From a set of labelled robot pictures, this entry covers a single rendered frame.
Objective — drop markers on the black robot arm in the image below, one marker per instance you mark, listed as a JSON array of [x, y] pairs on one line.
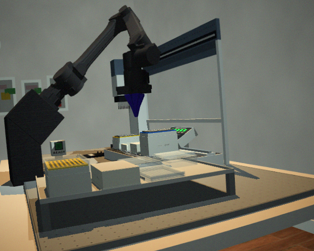
[[70, 78]]

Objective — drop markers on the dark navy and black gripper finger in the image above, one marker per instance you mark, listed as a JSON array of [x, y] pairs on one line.
[[129, 99], [137, 100]]

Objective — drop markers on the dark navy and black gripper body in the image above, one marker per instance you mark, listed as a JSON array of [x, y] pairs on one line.
[[133, 83]]

